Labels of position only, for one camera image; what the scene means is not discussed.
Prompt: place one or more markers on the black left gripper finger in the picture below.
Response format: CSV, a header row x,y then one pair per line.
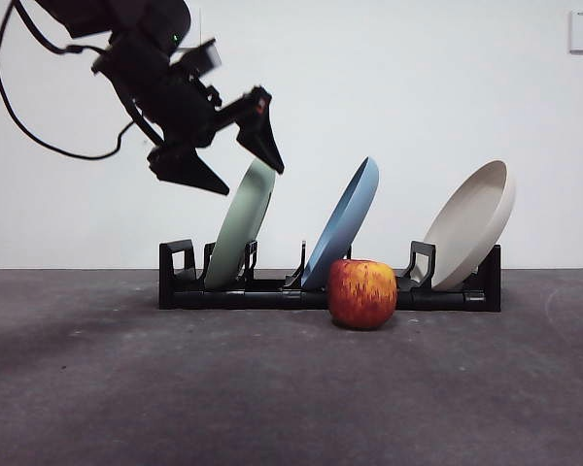
x,y
189,170
262,141

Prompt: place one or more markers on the green plate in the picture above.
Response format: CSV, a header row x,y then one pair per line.
x,y
238,228

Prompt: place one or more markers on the red yellow apple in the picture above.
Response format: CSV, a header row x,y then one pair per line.
x,y
362,293

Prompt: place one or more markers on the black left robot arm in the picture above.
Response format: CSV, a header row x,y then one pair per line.
x,y
126,14

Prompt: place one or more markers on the blue plate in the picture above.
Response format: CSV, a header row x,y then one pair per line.
x,y
342,223

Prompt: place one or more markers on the black plate rack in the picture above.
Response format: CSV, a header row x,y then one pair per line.
x,y
233,298

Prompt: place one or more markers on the beige plate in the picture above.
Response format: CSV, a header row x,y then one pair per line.
x,y
469,223

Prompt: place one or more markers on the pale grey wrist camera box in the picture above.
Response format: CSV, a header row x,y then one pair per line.
x,y
206,57

